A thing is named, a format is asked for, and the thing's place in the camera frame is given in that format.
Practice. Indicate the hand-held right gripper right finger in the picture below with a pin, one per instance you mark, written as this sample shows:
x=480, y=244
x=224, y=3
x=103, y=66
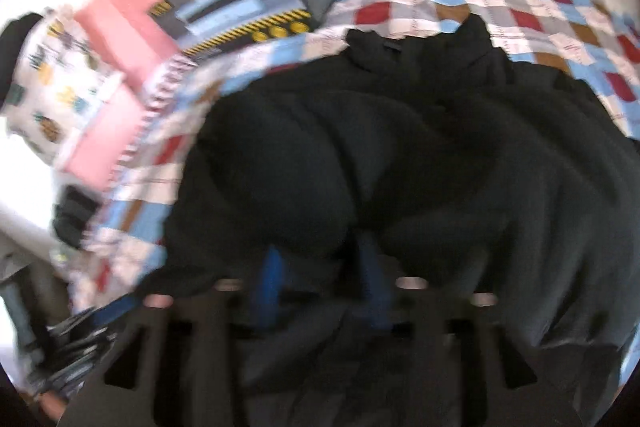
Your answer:
x=376, y=292

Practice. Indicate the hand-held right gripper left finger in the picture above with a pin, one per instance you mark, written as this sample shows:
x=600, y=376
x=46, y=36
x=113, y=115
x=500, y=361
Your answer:
x=269, y=292

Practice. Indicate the black garment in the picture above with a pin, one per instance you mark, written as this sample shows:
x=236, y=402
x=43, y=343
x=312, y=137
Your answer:
x=400, y=167

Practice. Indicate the dark cloth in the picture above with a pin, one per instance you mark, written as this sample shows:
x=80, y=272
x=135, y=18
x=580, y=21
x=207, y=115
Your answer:
x=75, y=217

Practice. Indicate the pineapple print curtain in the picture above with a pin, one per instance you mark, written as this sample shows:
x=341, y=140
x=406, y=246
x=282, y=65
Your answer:
x=55, y=77

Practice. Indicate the checkered patchwork blanket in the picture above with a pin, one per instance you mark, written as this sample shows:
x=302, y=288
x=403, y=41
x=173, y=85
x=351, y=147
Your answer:
x=550, y=17

